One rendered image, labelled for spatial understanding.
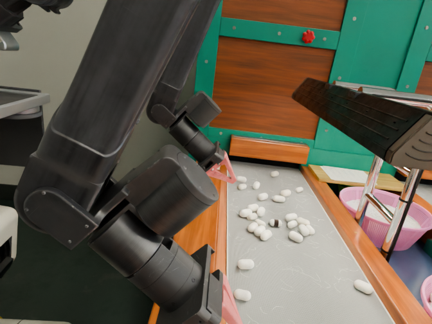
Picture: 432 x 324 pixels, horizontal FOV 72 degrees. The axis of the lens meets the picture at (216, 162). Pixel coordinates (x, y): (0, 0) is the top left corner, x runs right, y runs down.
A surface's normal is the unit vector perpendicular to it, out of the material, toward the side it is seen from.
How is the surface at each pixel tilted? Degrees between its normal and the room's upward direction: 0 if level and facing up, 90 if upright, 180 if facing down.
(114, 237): 76
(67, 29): 90
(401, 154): 90
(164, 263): 59
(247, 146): 90
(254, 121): 90
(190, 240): 0
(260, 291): 0
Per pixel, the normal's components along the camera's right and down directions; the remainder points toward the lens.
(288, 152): -0.04, 0.34
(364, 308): 0.11, -0.93
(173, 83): 0.20, 0.20
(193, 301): -0.67, -0.71
